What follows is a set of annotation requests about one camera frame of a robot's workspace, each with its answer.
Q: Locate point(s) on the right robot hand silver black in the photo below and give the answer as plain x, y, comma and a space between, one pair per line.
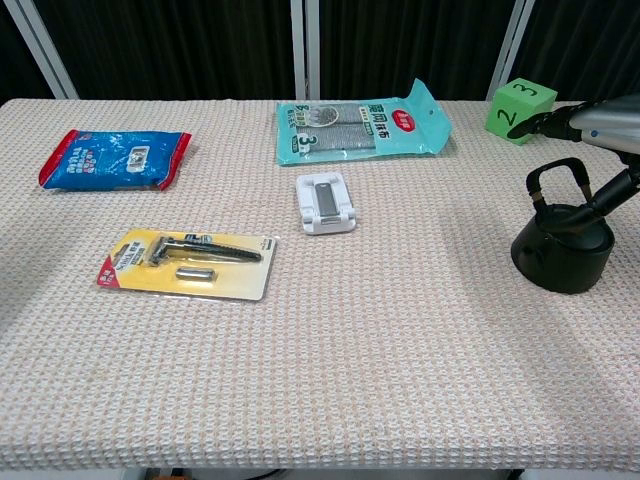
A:
607, 122

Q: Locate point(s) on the green numbered foam cube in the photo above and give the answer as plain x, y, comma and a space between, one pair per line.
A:
515, 102

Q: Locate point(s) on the teal dishcloth package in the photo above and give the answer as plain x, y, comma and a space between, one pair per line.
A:
350, 132

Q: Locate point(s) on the white folding phone stand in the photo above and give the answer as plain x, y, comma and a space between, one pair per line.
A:
326, 205

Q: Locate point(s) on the beige waffle tablecloth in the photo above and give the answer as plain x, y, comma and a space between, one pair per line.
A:
320, 360

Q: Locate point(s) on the black curtain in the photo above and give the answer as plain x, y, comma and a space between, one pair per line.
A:
175, 50

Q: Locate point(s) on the razor in yellow blister pack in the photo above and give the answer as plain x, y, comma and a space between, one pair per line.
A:
190, 262

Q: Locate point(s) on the blue wet wipes pack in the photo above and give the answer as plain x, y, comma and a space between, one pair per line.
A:
112, 160

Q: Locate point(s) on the grey slanted frame post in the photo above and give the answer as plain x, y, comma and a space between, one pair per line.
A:
47, 50
510, 45

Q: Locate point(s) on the grey upright frame post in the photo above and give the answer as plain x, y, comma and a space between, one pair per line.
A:
305, 50

